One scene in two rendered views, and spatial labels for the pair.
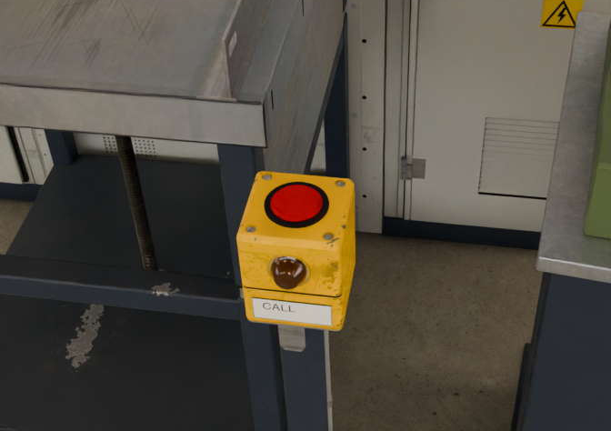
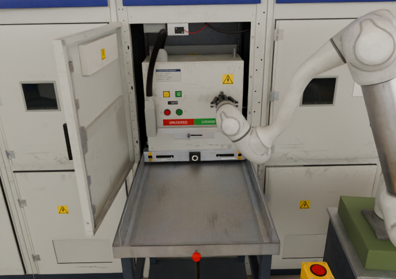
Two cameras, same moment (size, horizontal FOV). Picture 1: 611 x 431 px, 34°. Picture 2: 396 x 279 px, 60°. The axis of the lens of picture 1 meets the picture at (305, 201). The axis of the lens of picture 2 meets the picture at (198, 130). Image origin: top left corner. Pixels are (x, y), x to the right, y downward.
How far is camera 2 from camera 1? 0.64 m
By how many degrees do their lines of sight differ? 23
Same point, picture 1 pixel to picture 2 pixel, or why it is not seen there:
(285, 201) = (316, 269)
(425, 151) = not seen: hidden behind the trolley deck
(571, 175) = (352, 253)
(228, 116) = (270, 247)
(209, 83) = (263, 238)
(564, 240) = (360, 271)
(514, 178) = (292, 252)
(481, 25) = (283, 209)
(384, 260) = not seen: outside the picture
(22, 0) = (197, 219)
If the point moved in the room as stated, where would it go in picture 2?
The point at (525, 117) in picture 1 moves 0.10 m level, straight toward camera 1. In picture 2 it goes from (295, 234) to (299, 245)
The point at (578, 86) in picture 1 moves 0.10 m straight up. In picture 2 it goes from (339, 228) to (342, 209)
